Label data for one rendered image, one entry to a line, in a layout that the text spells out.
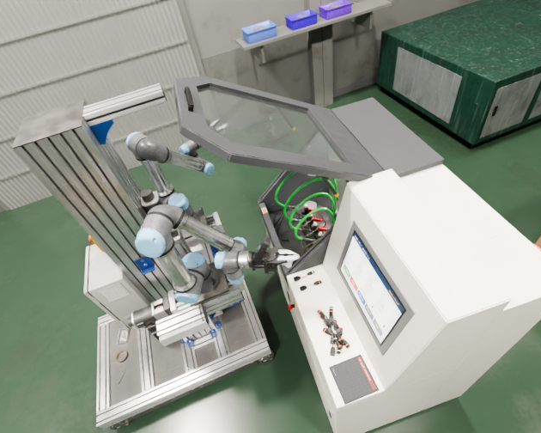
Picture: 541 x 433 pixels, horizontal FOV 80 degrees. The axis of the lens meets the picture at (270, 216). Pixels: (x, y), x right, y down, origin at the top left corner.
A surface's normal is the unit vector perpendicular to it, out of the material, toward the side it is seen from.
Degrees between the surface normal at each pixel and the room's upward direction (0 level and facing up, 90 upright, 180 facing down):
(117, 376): 0
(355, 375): 0
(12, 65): 90
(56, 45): 90
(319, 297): 0
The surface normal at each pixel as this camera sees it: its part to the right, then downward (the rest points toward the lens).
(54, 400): -0.15, -0.67
